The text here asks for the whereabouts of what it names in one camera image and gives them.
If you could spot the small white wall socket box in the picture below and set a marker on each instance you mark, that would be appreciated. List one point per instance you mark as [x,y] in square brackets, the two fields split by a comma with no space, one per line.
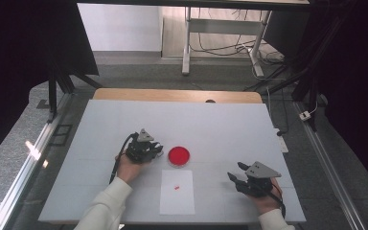
[305,115]

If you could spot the dark table grommet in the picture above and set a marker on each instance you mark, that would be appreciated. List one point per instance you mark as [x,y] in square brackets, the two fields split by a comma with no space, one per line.
[210,101]

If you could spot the black metal stand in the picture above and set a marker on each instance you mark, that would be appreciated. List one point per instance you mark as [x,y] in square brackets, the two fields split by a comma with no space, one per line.
[53,96]
[306,80]

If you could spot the white paper sheet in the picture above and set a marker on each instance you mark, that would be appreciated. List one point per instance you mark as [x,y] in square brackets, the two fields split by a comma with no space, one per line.
[177,198]

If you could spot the black rectangular floor frame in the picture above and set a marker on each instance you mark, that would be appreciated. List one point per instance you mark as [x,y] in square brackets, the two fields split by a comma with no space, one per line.
[60,135]

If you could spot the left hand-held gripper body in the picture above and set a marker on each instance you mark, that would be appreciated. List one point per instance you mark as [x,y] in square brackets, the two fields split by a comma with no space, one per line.
[140,151]

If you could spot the white board table cover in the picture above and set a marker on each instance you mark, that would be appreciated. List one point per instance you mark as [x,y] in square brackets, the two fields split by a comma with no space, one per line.
[204,127]

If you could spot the round red ink pad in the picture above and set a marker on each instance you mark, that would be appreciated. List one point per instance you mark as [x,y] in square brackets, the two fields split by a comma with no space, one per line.
[179,156]

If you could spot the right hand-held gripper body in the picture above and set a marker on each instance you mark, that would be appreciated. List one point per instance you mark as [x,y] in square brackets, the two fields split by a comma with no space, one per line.
[255,185]

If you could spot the person's left hand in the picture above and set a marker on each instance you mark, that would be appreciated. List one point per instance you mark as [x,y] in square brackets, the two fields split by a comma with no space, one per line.
[129,169]

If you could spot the wooden table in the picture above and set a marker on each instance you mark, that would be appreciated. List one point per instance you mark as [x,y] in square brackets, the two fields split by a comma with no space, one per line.
[172,95]

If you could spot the white metal desk frame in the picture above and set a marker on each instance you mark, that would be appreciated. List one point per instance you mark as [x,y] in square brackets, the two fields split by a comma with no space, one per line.
[223,26]

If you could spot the person's right hand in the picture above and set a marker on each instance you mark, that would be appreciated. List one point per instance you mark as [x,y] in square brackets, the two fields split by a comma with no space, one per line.
[265,202]

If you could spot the aluminium floor rail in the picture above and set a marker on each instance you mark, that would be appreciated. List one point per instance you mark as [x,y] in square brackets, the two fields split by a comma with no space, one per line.
[329,172]
[22,172]

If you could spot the black curtain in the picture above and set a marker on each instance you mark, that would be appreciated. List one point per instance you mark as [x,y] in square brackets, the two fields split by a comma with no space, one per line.
[351,80]
[19,57]

